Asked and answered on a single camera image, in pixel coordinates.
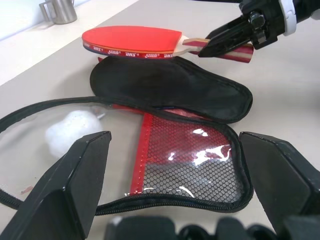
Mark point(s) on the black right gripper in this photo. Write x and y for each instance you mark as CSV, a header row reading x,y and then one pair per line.
x,y
267,22

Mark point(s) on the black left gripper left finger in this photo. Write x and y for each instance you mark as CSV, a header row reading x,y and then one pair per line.
x,y
55,190

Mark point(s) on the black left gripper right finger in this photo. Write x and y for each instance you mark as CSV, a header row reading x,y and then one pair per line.
x,y
282,175

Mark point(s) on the black and clear paddle case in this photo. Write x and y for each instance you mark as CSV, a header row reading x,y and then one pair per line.
x,y
175,82

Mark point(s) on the red table tennis paddle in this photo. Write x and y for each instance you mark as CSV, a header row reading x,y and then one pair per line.
x,y
130,40

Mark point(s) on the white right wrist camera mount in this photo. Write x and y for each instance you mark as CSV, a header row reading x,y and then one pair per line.
x,y
290,25

